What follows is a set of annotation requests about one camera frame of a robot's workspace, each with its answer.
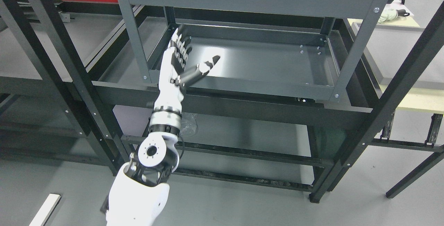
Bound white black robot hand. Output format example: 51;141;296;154
153;26;220;114

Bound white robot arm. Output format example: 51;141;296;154
102;105;182;226

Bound black metal shelf rack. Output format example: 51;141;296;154
1;0;443;203

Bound grey metal shelf unit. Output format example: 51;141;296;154
118;0;387;102

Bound white flat strip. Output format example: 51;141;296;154
29;193;62;226

